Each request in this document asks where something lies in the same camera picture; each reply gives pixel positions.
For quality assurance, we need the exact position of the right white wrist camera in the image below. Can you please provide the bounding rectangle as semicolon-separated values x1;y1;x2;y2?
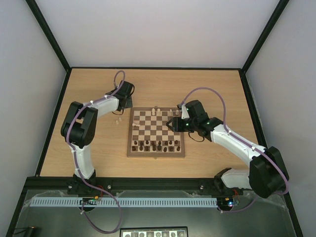
177;104;190;119

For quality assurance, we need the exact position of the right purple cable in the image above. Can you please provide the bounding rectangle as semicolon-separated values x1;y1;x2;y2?
181;87;290;214

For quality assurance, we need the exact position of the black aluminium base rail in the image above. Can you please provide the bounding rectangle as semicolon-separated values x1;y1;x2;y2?
26;176;287;196

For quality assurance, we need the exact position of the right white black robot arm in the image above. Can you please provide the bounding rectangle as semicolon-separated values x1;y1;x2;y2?
166;100;288;198

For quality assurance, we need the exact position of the right controller board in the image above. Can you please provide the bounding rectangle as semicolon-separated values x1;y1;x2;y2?
218;197;240;207

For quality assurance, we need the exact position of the controller board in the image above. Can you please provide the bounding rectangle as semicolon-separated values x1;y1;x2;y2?
218;197;240;207
79;196;102;205

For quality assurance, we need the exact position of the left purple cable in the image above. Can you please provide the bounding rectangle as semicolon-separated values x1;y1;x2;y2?
66;70;123;233

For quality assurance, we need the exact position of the dark chess pieces row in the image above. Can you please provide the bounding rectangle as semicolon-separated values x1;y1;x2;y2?
131;140;181;146
131;145;182;153

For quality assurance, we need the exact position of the dark chess pieces front row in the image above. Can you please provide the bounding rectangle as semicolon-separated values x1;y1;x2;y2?
131;145;182;153

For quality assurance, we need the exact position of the light blue cable duct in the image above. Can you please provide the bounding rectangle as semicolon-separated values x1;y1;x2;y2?
30;197;217;208

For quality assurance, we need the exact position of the left controller board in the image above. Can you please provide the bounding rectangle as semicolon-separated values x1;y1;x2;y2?
79;196;102;205

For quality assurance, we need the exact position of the dark chess pieces back row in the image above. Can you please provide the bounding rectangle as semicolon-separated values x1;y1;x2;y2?
131;140;181;146

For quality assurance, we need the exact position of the printed reference sheet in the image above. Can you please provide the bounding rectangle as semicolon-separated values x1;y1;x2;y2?
119;227;189;237

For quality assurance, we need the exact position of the purple cable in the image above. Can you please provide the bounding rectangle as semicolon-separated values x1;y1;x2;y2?
66;70;123;233
181;87;290;214

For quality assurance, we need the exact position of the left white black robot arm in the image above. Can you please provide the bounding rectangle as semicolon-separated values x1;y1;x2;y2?
61;81;135;188

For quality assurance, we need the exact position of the wooden chess board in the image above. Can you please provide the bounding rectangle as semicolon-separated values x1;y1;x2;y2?
127;106;185;158

